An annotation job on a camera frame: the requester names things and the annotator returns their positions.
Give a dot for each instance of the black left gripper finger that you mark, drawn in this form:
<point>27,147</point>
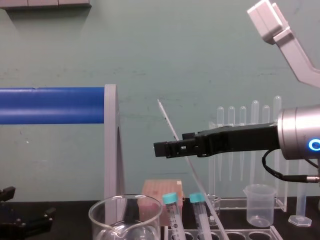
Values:
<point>7,196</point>
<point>32,222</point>

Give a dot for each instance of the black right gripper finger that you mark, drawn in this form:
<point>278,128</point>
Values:
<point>175,148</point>
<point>188,136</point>

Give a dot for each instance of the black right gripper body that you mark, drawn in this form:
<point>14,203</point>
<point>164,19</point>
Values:
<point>240,138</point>

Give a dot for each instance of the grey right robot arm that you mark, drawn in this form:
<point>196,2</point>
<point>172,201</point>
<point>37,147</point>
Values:
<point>292,130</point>

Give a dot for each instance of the small clear glass beaker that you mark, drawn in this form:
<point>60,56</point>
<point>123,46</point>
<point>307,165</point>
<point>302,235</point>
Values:
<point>215,203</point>

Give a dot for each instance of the translucent plastic beaker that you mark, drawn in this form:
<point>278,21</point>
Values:
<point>261,205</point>

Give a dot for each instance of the teal capped centrifuge tube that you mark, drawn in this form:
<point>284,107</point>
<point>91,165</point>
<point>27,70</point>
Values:
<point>201,220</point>
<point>173,220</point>

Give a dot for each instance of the clear acrylic pipette rack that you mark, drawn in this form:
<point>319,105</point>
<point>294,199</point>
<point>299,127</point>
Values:
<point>281,200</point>

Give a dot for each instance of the large clear glass beaker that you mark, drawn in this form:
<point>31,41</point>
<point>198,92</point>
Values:
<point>125,220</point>

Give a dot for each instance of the clear acrylic test tube rack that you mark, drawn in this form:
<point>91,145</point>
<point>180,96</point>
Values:
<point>252,235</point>

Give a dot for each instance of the clear plastic pipette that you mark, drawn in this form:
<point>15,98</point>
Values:
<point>242,115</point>
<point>220,115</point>
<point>277,105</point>
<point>231,115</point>
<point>265,113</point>
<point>255,110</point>

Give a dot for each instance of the grey roll stand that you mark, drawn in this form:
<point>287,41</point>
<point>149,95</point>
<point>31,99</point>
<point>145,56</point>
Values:
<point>111,140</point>

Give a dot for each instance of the clear plastic graduated cylinder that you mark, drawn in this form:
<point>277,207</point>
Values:
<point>301,200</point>

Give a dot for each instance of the blue roll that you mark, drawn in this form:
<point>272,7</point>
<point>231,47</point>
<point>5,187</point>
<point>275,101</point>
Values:
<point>50,105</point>

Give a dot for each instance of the grey wall shelf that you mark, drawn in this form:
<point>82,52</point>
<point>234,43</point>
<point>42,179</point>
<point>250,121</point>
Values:
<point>45,3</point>

